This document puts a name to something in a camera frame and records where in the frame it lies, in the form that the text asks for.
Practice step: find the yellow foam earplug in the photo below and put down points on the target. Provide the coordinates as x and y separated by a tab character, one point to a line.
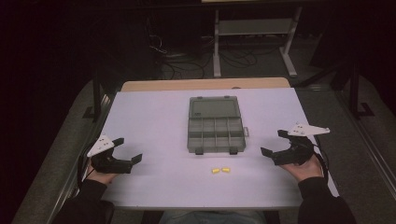
215	170
226	170

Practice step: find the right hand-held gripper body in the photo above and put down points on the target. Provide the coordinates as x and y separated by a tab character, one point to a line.
299	152

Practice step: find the black metal stand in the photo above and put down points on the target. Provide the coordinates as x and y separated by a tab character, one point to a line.
97	99
355	93

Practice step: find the grey plastic compartment box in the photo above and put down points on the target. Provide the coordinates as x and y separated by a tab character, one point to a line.
215	126

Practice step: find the wooden table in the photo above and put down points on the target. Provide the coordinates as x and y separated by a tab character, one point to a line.
202	84

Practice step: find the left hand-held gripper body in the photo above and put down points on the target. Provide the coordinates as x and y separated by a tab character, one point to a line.
107	164

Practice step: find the person's right hand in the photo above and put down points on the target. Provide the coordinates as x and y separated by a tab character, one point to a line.
308	171

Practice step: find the white metal stand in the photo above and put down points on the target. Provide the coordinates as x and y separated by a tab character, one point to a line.
255	26

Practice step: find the person's left hand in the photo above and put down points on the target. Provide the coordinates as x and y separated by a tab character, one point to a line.
101	177

